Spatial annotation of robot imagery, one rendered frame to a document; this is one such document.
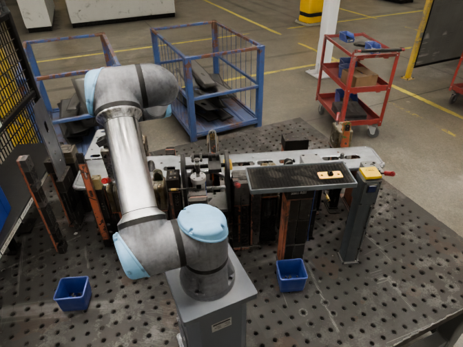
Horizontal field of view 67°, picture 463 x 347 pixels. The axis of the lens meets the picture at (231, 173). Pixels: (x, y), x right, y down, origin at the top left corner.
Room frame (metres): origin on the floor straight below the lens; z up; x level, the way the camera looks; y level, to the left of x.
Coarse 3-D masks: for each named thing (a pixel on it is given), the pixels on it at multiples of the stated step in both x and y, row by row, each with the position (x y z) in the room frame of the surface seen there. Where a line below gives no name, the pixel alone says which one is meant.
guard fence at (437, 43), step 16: (432, 0) 4.93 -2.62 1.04; (448, 0) 5.09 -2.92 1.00; (432, 16) 5.00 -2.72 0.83; (448, 16) 5.14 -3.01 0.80; (432, 32) 5.05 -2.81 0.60; (448, 32) 5.20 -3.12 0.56; (416, 48) 4.90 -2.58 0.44; (432, 48) 5.10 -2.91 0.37; (448, 48) 5.24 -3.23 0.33; (416, 64) 4.98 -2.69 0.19
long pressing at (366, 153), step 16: (96, 160) 1.36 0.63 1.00; (160, 160) 1.36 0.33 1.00; (176, 160) 1.35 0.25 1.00; (240, 160) 1.34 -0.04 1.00; (256, 160) 1.34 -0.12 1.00; (272, 160) 1.34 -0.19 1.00; (336, 160) 1.33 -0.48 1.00; (352, 160) 1.33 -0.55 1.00; (80, 176) 1.24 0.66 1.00; (112, 176) 1.24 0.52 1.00; (224, 176) 1.23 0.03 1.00
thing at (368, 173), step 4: (360, 168) 1.04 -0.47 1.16; (364, 168) 1.04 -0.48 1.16; (368, 168) 1.04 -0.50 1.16; (372, 168) 1.04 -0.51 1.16; (364, 172) 1.01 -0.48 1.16; (368, 172) 1.01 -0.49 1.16; (372, 172) 1.01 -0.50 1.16; (376, 172) 1.01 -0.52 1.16; (364, 176) 0.99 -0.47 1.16; (368, 176) 0.99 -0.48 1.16; (372, 176) 0.99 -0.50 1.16; (376, 176) 0.99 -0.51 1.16; (380, 176) 0.99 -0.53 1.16
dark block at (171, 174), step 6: (168, 174) 1.08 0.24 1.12; (174, 174) 1.08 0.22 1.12; (180, 174) 1.11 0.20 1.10; (168, 180) 1.04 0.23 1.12; (174, 180) 1.05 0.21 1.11; (180, 180) 1.08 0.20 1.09; (168, 186) 1.04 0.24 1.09; (174, 186) 1.05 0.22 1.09; (180, 186) 1.05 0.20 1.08; (168, 192) 1.05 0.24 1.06; (174, 192) 1.05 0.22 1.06; (180, 192) 1.06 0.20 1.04; (174, 198) 1.05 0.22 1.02; (180, 198) 1.05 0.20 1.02; (174, 204) 1.05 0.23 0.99; (180, 204) 1.05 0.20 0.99; (174, 210) 1.05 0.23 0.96; (180, 210) 1.05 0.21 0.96; (174, 216) 1.05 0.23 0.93
